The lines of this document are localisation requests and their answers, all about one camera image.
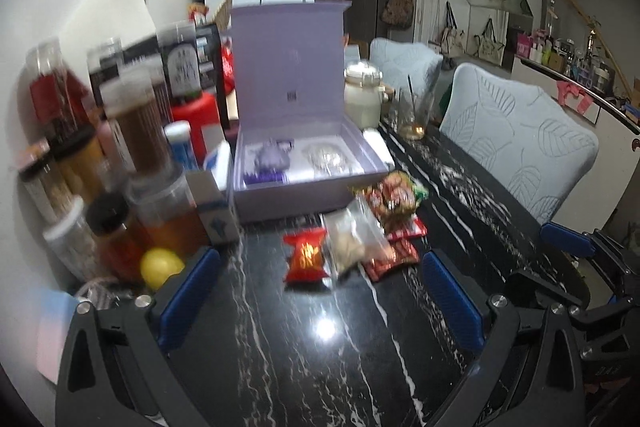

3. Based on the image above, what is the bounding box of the open lavender gift box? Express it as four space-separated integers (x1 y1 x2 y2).
231 0 390 225

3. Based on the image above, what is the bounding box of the white leaf chair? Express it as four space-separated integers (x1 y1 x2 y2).
370 38 444 101
439 63 599 225

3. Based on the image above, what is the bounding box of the near white leaf chair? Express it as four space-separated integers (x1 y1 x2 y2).
439 63 599 225

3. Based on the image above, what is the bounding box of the black foil pouch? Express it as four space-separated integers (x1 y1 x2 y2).
196 23 231 131

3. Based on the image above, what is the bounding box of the blue white carton box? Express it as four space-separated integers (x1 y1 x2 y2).
186 141 240 245

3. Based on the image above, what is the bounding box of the red white snack packet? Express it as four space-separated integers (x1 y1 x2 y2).
386 215 427 242

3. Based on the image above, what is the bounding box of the nut jar black lid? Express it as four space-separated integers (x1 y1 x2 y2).
16 139 74 225

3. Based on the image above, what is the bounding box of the clear drinking glass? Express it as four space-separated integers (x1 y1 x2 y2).
397 75 435 141

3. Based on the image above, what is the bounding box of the multicolour snack bag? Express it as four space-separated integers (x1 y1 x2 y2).
352 170 428 233

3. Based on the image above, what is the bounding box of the purple silk sachet with tassel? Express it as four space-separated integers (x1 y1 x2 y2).
243 140 294 185

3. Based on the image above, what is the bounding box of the white ceramic jar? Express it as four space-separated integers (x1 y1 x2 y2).
344 61 384 130

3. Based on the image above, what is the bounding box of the clear bag of nuts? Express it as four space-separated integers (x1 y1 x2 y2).
321 197 392 279

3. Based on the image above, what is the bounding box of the yellow lemon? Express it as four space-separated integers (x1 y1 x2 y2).
140 248 184 291

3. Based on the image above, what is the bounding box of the small red candy packet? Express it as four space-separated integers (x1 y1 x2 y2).
282 228 329 284

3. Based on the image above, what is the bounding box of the purple label mulberry jar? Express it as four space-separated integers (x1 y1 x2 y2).
156 20 202 106

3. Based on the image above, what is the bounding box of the dark red chocolate packet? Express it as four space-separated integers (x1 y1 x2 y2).
363 239 419 283

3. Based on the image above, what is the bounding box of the amber honey jar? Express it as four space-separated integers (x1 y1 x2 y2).
125 162 209 259

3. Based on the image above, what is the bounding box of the far white leaf chair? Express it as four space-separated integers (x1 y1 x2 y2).
370 38 444 101

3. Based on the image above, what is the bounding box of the red goji jar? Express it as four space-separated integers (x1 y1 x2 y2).
26 38 90 144

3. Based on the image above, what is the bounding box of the red plastic container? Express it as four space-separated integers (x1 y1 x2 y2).
170 92 221 165

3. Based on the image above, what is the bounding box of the brown grain jar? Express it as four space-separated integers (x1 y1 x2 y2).
100 66 170 179

